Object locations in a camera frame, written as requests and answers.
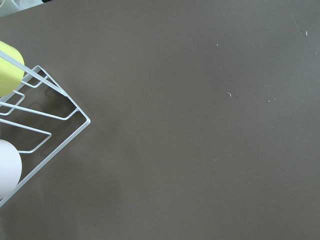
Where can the yellow cup in rack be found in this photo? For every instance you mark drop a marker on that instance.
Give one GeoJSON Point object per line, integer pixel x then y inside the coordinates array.
{"type": "Point", "coordinates": [10, 75]}

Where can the white cup in rack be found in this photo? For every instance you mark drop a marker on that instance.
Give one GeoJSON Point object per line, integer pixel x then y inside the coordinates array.
{"type": "Point", "coordinates": [10, 168]}

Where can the white wire cup rack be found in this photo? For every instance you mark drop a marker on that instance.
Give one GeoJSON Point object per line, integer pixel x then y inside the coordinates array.
{"type": "Point", "coordinates": [39, 118]}

